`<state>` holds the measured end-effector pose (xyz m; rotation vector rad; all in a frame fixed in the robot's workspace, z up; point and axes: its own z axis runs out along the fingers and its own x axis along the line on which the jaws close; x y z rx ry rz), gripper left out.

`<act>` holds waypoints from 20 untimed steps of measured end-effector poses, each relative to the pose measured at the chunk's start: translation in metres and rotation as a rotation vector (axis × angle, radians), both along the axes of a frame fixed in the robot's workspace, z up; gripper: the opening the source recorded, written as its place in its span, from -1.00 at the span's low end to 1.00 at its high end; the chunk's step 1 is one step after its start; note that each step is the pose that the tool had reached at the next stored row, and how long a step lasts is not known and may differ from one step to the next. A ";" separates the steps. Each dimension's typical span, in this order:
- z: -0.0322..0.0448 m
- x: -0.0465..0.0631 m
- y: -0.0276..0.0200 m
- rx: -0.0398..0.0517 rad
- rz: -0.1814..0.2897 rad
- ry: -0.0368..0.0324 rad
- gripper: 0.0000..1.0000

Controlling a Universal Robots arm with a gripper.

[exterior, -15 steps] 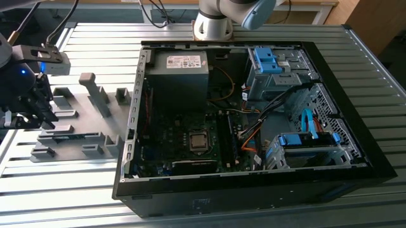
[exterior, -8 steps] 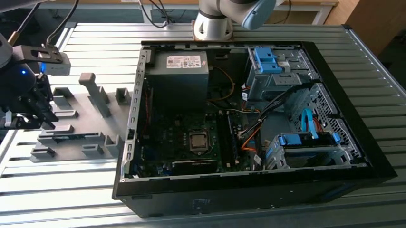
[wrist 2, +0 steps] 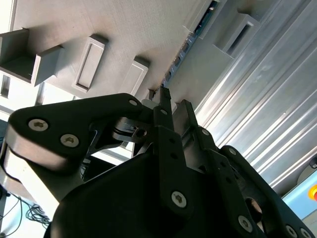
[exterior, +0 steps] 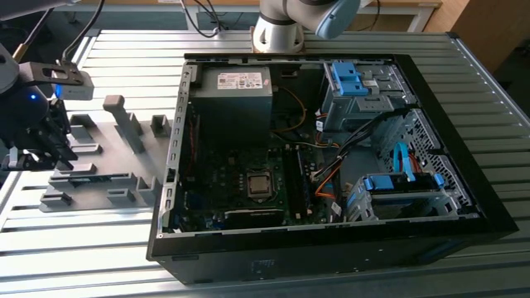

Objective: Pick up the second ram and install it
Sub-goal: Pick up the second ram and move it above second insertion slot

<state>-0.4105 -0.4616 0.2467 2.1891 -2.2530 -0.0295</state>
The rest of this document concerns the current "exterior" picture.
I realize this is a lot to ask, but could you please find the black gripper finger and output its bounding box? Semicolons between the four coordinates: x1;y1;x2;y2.
0;148;58;172
40;99;80;170

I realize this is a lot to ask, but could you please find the green RAM stick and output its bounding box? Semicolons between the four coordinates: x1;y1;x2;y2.
69;176;112;184

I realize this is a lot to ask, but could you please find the grey plastic parts rack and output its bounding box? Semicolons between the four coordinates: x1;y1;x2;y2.
37;94;173;214

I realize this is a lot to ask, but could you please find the grey power supply unit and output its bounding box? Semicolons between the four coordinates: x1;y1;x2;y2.
191;66;275;147

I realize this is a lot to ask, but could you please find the green motherboard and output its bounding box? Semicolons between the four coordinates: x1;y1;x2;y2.
173;141;344;232

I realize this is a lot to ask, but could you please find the silver CPU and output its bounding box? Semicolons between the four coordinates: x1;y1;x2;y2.
247;175;271;193

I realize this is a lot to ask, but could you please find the metal CPU socket cover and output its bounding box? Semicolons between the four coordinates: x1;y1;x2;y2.
244;169;277;201

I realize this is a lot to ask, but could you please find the black graphics card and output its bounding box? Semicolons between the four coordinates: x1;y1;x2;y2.
223;207;287;229

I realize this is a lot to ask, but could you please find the blue plastic drive latch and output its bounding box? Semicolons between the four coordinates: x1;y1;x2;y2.
332;61;376;97

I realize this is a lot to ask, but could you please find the grey metal drive cage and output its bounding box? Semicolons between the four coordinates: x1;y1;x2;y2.
320;61;418;133

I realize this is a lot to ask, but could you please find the black open PC case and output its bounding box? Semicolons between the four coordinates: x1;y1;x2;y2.
145;52;519;285

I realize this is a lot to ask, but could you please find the blue disk carrier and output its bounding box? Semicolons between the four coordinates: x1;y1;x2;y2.
347;173;446;218

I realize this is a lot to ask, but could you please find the grey metal disk bay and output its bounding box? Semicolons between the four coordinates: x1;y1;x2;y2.
345;172;475;222

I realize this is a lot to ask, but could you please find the brown wooden cabinet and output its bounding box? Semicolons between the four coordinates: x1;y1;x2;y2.
424;0;530;74

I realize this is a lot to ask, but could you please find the black camera cable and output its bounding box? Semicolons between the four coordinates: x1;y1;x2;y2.
60;0;105;65

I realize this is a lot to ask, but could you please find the yellow wire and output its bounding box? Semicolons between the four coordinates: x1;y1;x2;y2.
271;86;308;133

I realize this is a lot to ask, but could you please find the orange wire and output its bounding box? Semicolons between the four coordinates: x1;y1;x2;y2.
313;164;344;199

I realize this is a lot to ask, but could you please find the black cable bundle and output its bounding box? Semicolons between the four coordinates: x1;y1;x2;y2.
312;110;408;181

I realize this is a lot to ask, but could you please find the blue flat data cable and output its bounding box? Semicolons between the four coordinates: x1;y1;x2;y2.
391;142;416;183

